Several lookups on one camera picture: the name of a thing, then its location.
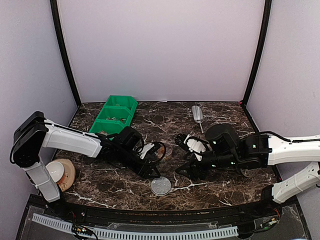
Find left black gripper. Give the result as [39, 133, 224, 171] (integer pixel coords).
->
[116, 146, 161, 179]

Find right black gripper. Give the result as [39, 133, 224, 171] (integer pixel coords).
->
[175, 144, 239, 181]

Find clear plastic lid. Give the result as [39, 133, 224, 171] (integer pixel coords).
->
[150, 176, 172, 196]

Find clear plastic container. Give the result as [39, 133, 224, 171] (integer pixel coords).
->
[155, 142, 173, 161]

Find metal scoop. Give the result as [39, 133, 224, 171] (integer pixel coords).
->
[191, 105, 204, 133]

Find green three-compartment bin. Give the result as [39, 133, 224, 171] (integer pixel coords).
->
[89, 95, 138, 135]

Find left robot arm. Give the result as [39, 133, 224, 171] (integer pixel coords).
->
[9, 111, 164, 218]

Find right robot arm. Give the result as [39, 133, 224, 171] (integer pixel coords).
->
[174, 123, 320, 217]

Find candies in clear container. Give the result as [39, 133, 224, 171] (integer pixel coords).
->
[158, 146, 166, 154]

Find patterned mug yellow inside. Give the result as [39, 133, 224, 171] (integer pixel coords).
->
[240, 169, 256, 178]

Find wooden slice coaster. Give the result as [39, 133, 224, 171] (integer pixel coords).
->
[53, 158, 76, 192]

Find white bowl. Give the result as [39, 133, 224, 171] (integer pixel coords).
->
[46, 161, 65, 183]

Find black front rail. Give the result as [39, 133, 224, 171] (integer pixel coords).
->
[27, 192, 296, 227]

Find white slotted cable duct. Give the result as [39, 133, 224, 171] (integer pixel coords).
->
[31, 213, 239, 240]

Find right black frame post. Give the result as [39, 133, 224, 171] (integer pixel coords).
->
[241, 0, 272, 108]

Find black frame post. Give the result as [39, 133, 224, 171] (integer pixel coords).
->
[241, 0, 272, 108]
[49, 0, 82, 108]

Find left black frame post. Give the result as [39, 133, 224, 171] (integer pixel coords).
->
[49, 0, 82, 108]

